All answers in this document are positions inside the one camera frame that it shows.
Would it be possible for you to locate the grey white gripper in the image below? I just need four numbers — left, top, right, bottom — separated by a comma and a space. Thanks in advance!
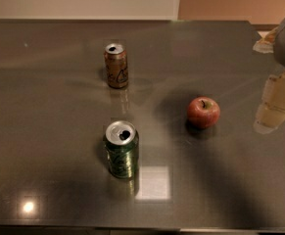
253, 18, 285, 134

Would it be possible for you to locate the red apple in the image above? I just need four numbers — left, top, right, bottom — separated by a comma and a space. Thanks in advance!
187, 97, 220, 129

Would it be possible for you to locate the orange soda can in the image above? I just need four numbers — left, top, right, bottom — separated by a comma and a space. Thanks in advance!
104, 43, 128, 88

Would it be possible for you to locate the green soda can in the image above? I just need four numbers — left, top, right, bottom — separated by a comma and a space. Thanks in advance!
104, 120, 139, 179

